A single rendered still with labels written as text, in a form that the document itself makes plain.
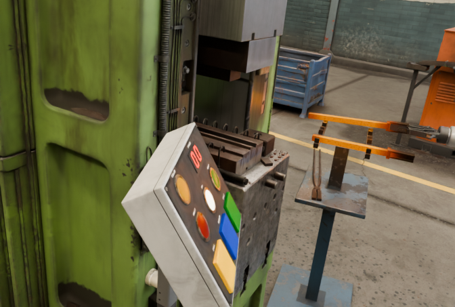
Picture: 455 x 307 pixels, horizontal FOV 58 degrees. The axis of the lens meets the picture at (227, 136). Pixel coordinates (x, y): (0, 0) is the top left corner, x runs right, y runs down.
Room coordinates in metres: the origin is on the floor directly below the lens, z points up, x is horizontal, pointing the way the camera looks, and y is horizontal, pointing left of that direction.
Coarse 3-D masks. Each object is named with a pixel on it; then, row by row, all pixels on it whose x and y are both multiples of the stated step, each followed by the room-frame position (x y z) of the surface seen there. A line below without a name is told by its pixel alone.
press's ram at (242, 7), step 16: (208, 0) 1.22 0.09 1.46; (224, 0) 1.20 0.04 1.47; (240, 0) 1.17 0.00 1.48; (256, 0) 1.22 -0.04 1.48; (272, 0) 1.32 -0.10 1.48; (208, 16) 1.22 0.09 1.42; (224, 16) 1.19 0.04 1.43; (240, 16) 1.17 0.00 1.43; (256, 16) 1.23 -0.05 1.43; (272, 16) 1.33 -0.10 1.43; (208, 32) 1.22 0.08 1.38; (224, 32) 1.19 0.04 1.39; (240, 32) 1.17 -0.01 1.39; (256, 32) 1.24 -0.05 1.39; (272, 32) 1.35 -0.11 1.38
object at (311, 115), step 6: (312, 114) 1.88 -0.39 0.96; (318, 114) 1.89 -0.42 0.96; (324, 120) 1.86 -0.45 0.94; (330, 120) 1.85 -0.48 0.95; (336, 120) 1.84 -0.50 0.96; (342, 120) 1.83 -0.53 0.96; (348, 120) 1.82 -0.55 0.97; (354, 120) 1.82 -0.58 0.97; (360, 120) 1.81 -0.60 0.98; (366, 120) 1.82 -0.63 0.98; (372, 126) 1.79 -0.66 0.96; (378, 126) 1.78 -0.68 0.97; (384, 126) 1.77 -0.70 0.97; (396, 132) 1.76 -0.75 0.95; (402, 132) 1.75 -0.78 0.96
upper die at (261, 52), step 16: (208, 48) 1.27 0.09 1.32; (224, 48) 1.25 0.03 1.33; (240, 48) 1.22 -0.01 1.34; (256, 48) 1.25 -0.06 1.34; (272, 48) 1.36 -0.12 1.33; (208, 64) 1.27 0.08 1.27; (224, 64) 1.24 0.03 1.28; (240, 64) 1.22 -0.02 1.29; (256, 64) 1.27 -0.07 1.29; (272, 64) 1.38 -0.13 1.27
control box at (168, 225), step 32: (192, 128) 0.89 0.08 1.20; (160, 160) 0.74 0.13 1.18; (192, 160) 0.78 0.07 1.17; (128, 192) 0.63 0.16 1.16; (160, 192) 0.59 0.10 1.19; (192, 192) 0.70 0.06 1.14; (224, 192) 0.88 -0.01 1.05; (160, 224) 0.59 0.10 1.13; (192, 224) 0.62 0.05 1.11; (160, 256) 0.59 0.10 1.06; (192, 256) 0.59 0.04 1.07; (192, 288) 0.59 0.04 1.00; (224, 288) 0.61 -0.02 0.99
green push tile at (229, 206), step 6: (228, 192) 0.89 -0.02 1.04; (228, 198) 0.86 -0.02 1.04; (228, 204) 0.84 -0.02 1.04; (234, 204) 0.88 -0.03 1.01; (228, 210) 0.82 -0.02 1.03; (234, 210) 0.86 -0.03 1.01; (228, 216) 0.82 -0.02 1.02; (234, 216) 0.84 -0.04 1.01; (240, 216) 0.88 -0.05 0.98; (234, 222) 0.82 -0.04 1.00; (234, 228) 0.82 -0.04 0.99
